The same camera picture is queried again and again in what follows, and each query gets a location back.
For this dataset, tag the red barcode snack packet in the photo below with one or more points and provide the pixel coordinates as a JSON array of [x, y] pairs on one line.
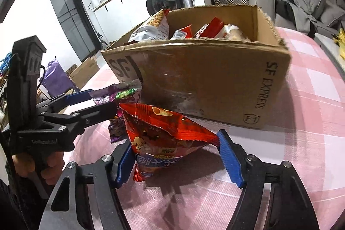
[[209, 29]]

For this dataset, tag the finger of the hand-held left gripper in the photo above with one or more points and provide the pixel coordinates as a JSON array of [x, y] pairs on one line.
[[79, 97], [99, 112]]

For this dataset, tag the purple bag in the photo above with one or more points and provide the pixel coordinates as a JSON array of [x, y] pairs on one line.
[[56, 79]]

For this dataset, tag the purple snack packet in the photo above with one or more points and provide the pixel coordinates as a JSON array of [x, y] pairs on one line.
[[107, 95]]

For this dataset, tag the grey cushion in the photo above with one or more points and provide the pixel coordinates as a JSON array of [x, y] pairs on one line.
[[333, 17]]

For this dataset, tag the white counter cabinet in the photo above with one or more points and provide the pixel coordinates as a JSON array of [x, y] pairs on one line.
[[121, 14]]

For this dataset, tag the large white noodle snack packet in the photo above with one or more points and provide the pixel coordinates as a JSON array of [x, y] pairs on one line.
[[153, 28]]

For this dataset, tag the pink checkered tablecloth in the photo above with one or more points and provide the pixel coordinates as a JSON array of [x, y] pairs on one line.
[[296, 138]]

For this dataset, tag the small cardboard box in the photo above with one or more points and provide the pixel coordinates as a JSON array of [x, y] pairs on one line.
[[85, 71]]

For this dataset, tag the person's left forearm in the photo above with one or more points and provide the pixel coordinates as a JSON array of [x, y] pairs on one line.
[[16, 205]]

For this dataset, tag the clear bread packet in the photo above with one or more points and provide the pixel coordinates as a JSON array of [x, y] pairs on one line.
[[234, 33]]

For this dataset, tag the dark glass door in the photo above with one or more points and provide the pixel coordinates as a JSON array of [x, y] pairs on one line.
[[67, 14]]

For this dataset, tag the pile of dark clothes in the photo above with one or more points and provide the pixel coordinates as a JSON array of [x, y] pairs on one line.
[[296, 14]]

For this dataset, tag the person's left hand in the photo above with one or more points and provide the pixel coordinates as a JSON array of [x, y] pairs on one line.
[[55, 165]]

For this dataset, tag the black white patterned panel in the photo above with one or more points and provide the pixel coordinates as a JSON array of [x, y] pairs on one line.
[[229, 0]]

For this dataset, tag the brown cardboard box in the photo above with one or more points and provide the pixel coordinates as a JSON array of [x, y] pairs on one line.
[[202, 79]]

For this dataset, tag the white side table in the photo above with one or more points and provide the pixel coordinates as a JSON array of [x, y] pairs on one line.
[[331, 49]]

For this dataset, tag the yellow packet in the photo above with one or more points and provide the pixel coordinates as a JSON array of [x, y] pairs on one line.
[[341, 37]]

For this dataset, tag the red chip bag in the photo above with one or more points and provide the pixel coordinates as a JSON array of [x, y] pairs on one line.
[[156, 133]]

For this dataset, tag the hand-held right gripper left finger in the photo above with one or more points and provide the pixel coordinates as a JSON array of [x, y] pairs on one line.
[[125, 165]]

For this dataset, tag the grey sofa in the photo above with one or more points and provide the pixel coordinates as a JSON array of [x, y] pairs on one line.
[[262, 3]]

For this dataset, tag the cluttered shelf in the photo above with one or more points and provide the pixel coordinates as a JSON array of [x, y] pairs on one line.
[[4, 63]]

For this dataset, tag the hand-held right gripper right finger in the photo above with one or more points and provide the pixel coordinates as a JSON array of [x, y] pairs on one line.
[[230, 158]]

